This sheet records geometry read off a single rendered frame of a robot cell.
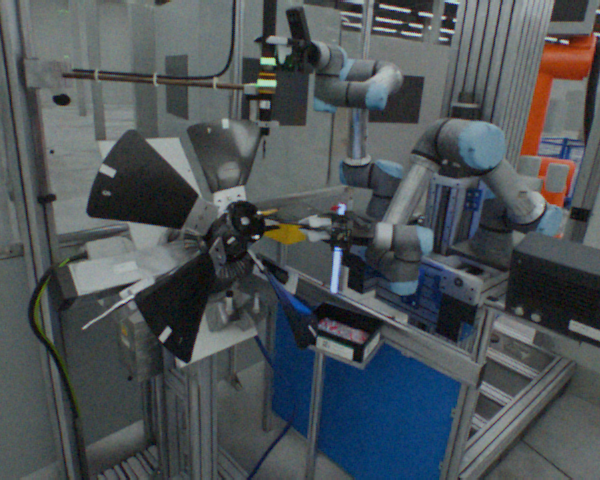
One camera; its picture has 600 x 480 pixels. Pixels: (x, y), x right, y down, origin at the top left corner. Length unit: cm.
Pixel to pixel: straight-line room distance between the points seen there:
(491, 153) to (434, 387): 72
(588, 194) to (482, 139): 147
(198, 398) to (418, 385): 70
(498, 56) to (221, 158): 108
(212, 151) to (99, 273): 45
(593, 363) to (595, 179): 98
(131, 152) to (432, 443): 124
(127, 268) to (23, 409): 100
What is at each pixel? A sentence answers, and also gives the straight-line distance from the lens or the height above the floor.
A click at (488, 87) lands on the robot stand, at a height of 159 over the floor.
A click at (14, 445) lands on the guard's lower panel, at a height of 22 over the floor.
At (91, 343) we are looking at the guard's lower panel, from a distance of 196.
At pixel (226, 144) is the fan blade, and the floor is 138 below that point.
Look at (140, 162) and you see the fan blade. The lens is 110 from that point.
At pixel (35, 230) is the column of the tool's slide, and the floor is 109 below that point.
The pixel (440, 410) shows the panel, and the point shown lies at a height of 64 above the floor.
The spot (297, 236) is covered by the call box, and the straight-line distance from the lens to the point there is 166.
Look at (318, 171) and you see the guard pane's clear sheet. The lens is 242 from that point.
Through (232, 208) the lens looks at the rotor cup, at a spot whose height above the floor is 125.
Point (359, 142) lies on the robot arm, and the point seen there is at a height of 135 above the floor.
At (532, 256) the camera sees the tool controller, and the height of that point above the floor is 122.
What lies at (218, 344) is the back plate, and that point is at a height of 85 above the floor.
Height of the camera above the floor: 156
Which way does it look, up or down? 19 degrees down
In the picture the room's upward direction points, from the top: 4 degrees clockwise
